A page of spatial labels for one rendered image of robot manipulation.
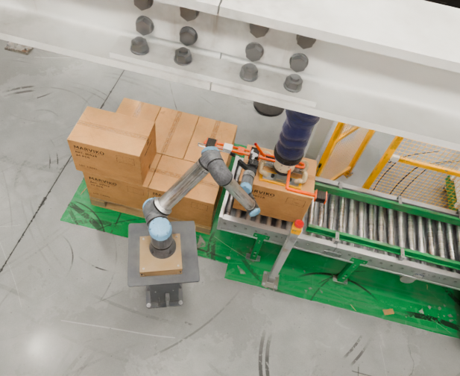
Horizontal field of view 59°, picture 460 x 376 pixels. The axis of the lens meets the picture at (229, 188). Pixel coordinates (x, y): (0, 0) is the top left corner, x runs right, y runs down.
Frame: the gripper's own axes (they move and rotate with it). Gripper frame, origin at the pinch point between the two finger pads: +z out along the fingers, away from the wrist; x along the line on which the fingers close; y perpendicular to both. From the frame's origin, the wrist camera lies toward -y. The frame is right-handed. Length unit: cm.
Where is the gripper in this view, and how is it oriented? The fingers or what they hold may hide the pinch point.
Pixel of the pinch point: (251, 153)
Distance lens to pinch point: 318.6
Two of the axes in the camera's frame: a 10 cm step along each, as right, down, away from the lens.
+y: 9.7, 2.5, -0.3
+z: 2.2, -7.8, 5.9
